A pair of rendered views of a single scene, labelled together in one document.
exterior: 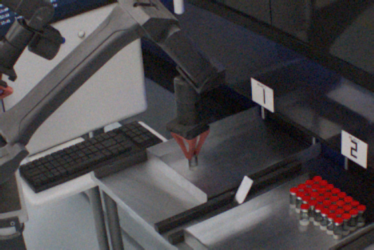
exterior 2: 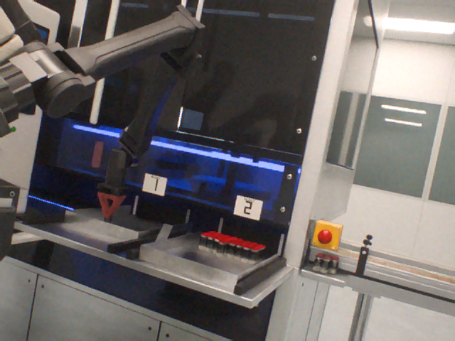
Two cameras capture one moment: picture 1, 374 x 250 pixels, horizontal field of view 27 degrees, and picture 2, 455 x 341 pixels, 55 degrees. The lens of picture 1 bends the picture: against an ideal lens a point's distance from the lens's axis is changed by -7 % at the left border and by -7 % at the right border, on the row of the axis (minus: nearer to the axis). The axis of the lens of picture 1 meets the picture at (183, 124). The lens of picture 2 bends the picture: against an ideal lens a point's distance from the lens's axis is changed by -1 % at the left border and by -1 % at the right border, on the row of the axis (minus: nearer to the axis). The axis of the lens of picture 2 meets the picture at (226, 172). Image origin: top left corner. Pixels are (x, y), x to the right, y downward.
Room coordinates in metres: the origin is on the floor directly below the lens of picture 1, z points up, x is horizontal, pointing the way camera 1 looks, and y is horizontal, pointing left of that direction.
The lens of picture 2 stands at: (0.45, 0.56, 1.19)
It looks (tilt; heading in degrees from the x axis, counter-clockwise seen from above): 3 degrees down; 321
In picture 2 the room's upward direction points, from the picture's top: 11 degrees clockwise
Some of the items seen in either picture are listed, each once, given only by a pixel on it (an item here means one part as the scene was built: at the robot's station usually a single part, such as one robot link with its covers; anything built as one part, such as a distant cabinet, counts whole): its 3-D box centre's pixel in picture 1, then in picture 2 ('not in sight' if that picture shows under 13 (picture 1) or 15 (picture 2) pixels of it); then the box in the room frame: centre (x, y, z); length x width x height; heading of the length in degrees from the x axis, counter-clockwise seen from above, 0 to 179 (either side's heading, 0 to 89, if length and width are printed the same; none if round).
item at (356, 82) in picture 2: not in sight; (355, 91); (1.56, -0.88, 1.50); 0.85 x 0.01 x 0.59; 120
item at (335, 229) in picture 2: not in sight; (327, 234); (1.27, -0.52, 0.99); 0.08 x 0.07 x 0.07; 120
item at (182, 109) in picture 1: (189, 112); (115, 179); (1.69, -0.02, 1.03); 0.10 x 0.07 x 0.07; 135
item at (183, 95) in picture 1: (189, 87); (120, 159); (1.70, -0.02, 1.09); 0.07 x 0.06 x 0.07; 133
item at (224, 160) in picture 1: (235, 152); (133, 222); (1.72, -0.12, 0.90); 0.34 x 0.26 x 0.04; 120
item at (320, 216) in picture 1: (315, 212); (227, 249); (1.42, -0.27, 0.90); 0.18 x 0.02 x 0.05; 30
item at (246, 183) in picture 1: (224, 200); (154, 236); (1.50, -0.07, 0.91); 0.14 x 0.03 x 0.06; 121
